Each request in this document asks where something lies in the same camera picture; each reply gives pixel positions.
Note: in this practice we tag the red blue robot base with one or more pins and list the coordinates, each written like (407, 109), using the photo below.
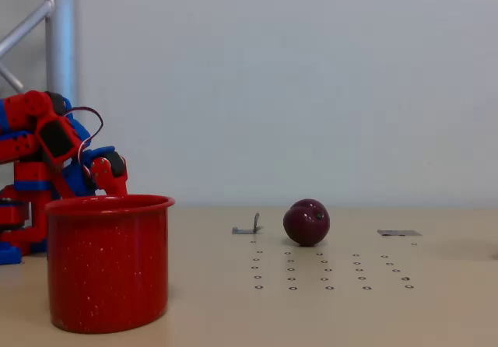
(33, 176)

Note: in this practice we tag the red enamel mug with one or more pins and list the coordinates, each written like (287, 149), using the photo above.
(109, 261)

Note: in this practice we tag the dark red plum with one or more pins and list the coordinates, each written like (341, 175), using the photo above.
(305, 224)

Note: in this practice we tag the flat grey metal plate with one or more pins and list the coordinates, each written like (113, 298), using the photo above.
(398, 232)

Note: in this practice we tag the blue red gripper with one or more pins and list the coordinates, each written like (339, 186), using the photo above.
(102, 169)

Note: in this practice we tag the silver metal tube frame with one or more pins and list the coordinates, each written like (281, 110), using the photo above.
(61, 32)

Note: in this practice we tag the small grey metal bracket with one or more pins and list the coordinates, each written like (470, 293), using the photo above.
(254, 228)

